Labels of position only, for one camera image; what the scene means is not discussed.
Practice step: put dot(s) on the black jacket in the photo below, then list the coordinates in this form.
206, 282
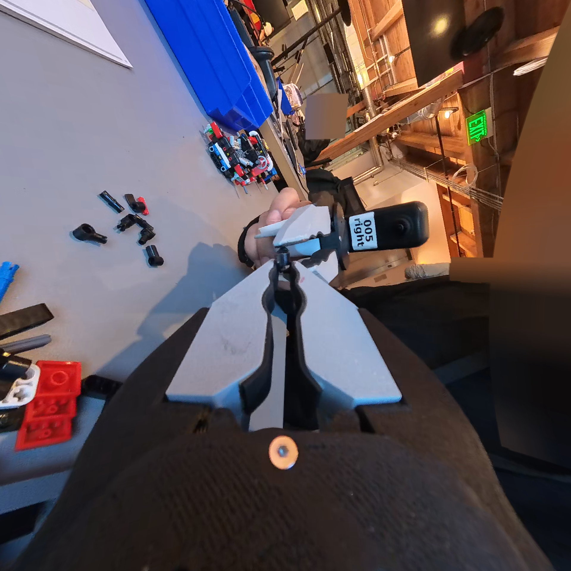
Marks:
330, 192

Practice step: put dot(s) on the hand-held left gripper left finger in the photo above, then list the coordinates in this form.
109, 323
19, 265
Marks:
223, 348

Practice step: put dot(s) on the blue plastic bin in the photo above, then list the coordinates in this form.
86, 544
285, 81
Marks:
200, 58

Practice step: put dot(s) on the pile of toy bricks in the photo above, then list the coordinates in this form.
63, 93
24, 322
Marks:
49, 401

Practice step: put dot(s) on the black connector brick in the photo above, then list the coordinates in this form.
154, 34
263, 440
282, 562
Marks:
282, 261

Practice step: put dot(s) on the person's dark trousers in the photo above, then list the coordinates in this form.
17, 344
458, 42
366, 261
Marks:
423, 321

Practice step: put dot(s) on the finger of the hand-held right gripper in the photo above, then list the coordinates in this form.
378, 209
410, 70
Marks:
303, 223
308, 250

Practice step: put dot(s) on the grey desk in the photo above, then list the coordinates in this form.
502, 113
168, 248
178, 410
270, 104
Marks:
89, 134

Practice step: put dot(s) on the person's right hand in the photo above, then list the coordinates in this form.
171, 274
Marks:
276, 209

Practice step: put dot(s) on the open instruction booklet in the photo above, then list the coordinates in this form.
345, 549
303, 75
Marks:
44, 18

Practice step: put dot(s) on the partly built toy car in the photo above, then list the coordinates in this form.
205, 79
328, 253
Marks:
238, 156

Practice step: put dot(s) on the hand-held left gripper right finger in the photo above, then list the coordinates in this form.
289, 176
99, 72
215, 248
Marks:
348, 352

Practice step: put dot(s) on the round black speaker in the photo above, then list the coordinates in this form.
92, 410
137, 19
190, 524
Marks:
477, 31

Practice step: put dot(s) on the large black screen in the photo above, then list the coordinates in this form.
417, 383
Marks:
432, 40

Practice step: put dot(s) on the small red pin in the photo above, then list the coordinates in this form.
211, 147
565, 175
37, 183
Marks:
142, 205

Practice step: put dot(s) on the green exit sign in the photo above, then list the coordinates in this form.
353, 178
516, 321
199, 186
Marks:
479, 127

